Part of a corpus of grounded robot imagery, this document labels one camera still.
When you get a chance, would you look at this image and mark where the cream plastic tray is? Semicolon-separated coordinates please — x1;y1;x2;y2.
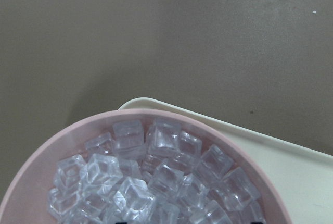
120;97;332;223

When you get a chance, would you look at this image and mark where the pink bowl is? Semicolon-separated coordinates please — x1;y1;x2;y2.
1;109;292;223

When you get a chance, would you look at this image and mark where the pile of clear ice cubes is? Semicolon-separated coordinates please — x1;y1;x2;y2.
47;118;266;223

